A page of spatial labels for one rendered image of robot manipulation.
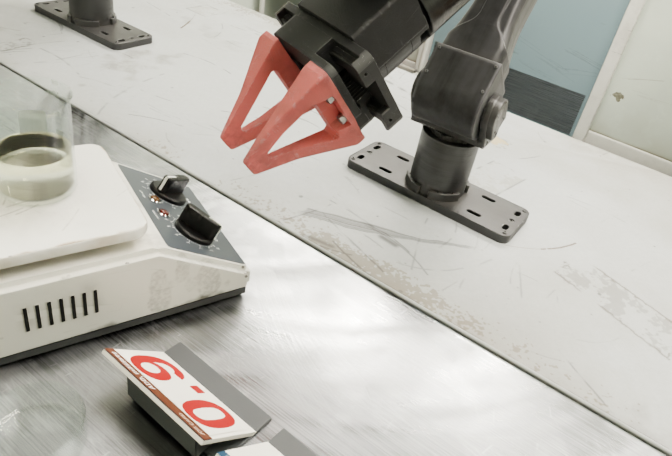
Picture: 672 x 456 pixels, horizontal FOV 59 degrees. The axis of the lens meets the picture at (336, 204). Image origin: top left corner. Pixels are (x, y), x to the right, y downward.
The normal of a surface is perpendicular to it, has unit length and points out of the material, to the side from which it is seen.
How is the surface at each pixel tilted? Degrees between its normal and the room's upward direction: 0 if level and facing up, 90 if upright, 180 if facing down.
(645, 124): 90
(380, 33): 90
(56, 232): 0
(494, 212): 0
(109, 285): 90
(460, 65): 49
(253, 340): 0
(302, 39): 40
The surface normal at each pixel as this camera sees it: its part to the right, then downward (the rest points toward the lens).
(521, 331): 0.16, -0.82
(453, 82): -0.30, -0.25
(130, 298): 0.54, 0.54
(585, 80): -0.58, 0.37
